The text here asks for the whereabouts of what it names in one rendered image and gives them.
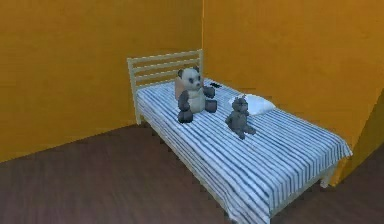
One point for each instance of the pink pillow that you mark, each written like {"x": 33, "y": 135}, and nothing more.
{"x": 179, "y": 89}

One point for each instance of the grey teddy bear toy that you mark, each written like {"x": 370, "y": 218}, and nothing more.
{"x": 239, "y": 117}

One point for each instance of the white pillow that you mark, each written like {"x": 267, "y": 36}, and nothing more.
{"x": 260, "y": 104}

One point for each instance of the striped bed with cream frame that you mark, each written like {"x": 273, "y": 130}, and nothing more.
{"x": 253, "y": 156}

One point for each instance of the black and white panda toy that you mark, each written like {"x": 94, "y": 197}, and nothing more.
{"x": 195, "y": 96}

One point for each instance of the small black flat object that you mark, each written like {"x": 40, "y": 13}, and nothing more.
{"x": 215, "y": 85}

